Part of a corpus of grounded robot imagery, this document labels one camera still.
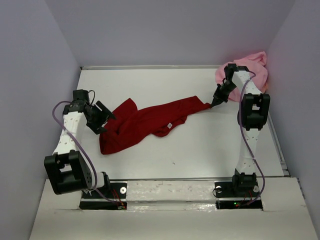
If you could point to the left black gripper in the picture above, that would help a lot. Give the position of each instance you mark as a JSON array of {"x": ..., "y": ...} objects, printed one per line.
[{"x": 104, "y": 114}]

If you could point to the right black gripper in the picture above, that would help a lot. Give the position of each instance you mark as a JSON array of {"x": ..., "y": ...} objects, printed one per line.
[{"x": 218, "y": 95}]

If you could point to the red t shirt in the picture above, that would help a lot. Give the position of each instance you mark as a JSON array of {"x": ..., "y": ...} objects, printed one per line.
[{"x": 131, "y": 125}]

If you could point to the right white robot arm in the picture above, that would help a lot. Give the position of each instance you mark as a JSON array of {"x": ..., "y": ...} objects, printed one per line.
[{"x": 252, "y": 116}]

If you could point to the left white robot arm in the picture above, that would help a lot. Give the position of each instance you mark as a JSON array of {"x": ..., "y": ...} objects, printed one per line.
[{"x": 69, "y": 168}]

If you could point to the metal rail at front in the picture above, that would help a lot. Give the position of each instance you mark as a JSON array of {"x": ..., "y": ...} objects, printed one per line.
[{"x": 175, "y": 179}]

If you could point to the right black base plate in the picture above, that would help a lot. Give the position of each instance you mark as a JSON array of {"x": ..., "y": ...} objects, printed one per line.
[{"x": 227, "y": 198}]

